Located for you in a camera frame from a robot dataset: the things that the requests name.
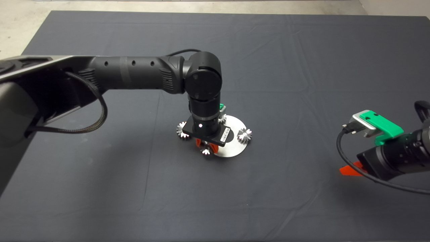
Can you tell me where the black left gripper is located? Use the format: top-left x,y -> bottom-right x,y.
183,116 -> 234,153

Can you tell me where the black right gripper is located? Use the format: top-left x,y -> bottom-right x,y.
339,137 -> 410,181

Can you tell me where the large steel gear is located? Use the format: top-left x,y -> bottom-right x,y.
176,121 -> 191,140

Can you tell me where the round metal plate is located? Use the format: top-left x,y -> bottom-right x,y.
211,115 -> 250,158

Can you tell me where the dark grey table cloth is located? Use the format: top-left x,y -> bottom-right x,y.
0,10 -> 430,242

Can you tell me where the thin black right camera cable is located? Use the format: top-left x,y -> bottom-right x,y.
336,123 -> 430,195

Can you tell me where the thin black camera cable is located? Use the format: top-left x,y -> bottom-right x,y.
164,49 -> 202,57
336,123 -> 430,195

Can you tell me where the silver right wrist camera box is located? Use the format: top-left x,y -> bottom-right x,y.
349,111 -> 377,138

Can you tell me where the green right camera mount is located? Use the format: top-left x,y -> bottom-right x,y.
359,110 -> 404,146

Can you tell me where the thin black left camera cable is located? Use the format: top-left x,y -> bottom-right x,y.
164,49 -> 202,57

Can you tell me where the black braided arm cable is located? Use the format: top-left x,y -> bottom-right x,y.
28,71 -> 108,134

